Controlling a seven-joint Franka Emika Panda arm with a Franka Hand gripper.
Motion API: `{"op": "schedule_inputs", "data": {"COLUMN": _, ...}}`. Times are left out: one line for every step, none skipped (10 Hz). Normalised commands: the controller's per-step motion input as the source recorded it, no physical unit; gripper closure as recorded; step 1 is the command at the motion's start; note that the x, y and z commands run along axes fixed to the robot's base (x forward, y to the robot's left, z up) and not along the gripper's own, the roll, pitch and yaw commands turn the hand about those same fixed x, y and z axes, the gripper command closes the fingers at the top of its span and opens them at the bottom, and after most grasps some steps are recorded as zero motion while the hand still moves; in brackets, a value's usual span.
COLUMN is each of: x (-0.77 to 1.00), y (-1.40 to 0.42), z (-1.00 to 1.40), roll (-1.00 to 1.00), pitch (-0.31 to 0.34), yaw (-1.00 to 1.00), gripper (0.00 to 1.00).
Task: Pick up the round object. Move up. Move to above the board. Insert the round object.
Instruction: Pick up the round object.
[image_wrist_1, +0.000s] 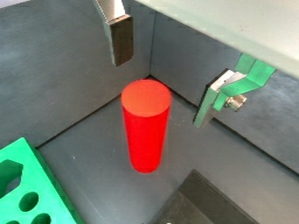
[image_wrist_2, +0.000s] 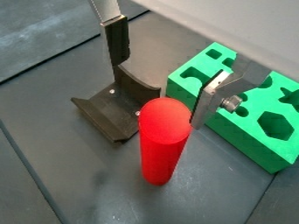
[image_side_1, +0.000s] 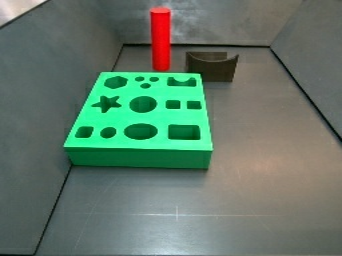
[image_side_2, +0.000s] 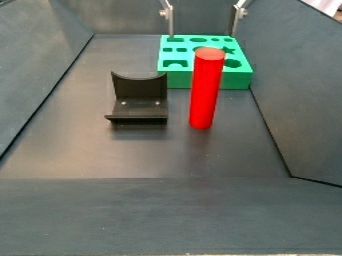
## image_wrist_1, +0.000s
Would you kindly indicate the gripper right finger with green bracket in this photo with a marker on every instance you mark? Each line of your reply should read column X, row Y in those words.
column 224, row 92

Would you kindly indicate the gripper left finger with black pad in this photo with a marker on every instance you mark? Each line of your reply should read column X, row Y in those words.
column 119, row 29

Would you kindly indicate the red cylinder peg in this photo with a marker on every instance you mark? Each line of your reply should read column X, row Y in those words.
column 145, row 102

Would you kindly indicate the green shape sorter board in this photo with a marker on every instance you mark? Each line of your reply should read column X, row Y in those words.
column 32, row 198

